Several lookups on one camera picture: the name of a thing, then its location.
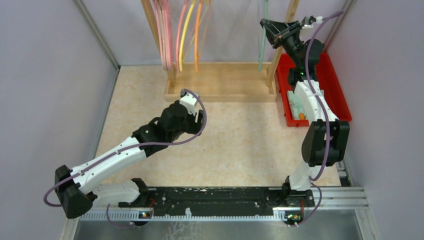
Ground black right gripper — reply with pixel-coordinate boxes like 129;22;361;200
259;20;302;68

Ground thin pink wire hanger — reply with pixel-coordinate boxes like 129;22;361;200
175;0;189;72

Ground large pink plastic hanger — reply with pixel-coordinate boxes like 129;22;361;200
151;0;166;70

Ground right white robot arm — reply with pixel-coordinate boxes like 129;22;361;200
260;15;350;206

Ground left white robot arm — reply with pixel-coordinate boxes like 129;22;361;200
53;98;207;219

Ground wooden hanger rack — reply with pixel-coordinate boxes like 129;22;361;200
141;0;283;102

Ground pale green cloth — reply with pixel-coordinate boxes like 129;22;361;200
286;91;304;120

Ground red plastic bin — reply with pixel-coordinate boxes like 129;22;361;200
276;52;352;127

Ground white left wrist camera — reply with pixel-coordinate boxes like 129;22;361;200
179;89;199;116

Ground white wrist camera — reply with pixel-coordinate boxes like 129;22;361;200
179;89;199;116
301;15;324;29

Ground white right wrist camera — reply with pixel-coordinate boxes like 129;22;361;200
301;15;324;29

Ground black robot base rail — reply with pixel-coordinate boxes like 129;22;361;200
79;186;369;223

